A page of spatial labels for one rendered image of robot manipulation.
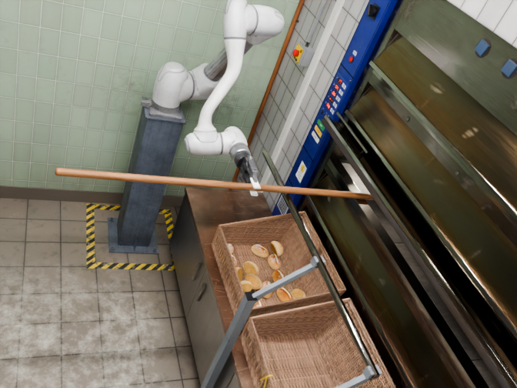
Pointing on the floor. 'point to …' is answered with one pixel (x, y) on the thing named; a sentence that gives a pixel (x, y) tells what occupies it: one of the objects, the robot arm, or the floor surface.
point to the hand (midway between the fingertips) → (254, 186)
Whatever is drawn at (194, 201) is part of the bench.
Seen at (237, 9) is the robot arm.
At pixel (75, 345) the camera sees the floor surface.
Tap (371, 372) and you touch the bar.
